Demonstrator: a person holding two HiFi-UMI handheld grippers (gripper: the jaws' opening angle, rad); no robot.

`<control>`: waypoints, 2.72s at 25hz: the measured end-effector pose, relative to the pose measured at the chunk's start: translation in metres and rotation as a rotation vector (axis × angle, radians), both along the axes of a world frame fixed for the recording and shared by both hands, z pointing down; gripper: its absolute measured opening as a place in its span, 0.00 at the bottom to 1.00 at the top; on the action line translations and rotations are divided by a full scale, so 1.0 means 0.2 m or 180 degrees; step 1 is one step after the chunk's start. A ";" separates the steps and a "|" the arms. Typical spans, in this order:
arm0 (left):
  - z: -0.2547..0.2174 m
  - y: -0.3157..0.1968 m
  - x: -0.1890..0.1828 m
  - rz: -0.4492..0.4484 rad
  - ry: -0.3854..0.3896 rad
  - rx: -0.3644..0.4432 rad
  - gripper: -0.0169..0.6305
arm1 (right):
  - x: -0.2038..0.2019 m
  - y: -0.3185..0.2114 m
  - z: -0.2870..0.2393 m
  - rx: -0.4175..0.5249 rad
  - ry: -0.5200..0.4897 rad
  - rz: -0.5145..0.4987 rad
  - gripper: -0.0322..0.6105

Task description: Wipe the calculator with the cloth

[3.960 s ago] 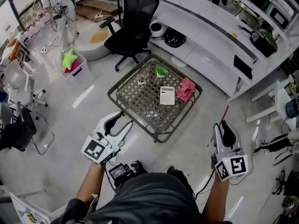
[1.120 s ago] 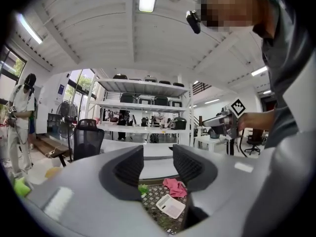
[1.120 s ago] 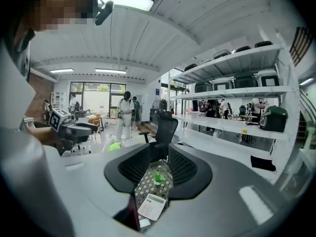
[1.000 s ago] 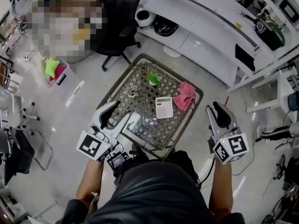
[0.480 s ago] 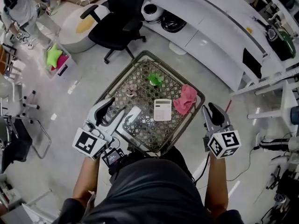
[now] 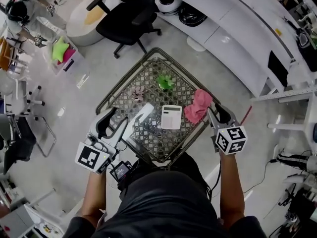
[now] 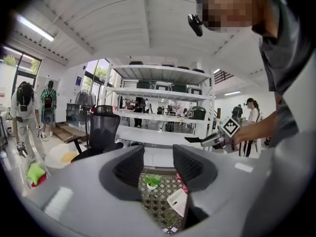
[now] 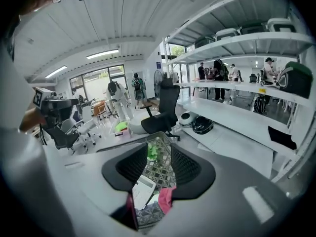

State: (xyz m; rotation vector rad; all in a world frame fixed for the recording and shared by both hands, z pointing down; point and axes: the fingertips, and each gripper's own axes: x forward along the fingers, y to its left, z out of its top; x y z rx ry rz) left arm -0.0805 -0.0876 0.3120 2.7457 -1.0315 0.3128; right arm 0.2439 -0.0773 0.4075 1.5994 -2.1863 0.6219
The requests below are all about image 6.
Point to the person's left forearm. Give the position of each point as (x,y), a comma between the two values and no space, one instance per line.
(95,195)

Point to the white low shelf unit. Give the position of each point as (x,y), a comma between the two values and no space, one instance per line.
(29,214)

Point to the green star cushion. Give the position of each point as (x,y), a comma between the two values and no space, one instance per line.
(59,49)

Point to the green potted plant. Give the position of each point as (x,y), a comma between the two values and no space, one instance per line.
(165,82)

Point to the white round appliance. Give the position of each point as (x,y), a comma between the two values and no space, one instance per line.
(169,0)

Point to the black metal-frame chair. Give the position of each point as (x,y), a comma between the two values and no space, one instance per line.
(19,142)

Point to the white curved counter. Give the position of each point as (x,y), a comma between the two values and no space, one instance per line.
(235,33)

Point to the white shell chair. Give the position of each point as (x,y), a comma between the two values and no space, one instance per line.
(7,85)

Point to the orange wooden chair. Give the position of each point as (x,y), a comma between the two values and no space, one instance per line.
(5,56)

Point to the black mesh office chair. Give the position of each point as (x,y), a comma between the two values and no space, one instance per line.
(128,21)

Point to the black white striped sleeve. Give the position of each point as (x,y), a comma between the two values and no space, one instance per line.
(292,159)

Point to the woven rattan glass table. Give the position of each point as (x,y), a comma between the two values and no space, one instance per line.
(153,137)

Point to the person's right forearm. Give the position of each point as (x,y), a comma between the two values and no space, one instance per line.
(231,182)

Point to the pink cloth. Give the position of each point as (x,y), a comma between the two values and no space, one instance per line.
(198,105)

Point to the person's clothed body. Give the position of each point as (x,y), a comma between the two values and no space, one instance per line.
(161,202)

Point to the black screen device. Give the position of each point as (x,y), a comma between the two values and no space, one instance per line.
(120,171)

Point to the white calculator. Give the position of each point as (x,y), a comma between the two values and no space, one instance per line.
(171,117)

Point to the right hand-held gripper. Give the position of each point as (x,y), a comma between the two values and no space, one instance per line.
(231,140)

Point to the white desk frame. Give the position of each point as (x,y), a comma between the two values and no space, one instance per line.
(284,94)

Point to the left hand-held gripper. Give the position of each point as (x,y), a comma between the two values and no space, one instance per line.
(89,157)

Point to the white floor disc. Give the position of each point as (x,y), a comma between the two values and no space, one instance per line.
(195,44)

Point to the translucent white storage box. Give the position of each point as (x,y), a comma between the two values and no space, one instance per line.
(71,66)

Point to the white round ottoman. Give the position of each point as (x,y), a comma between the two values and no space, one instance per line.
(83,21)

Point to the pink cushion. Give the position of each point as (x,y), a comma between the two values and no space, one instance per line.
(67,55)

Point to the white swivel chair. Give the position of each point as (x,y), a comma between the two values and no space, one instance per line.
(27,100)

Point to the pink-leaved potted plant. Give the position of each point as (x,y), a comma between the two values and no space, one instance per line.
(137,93)

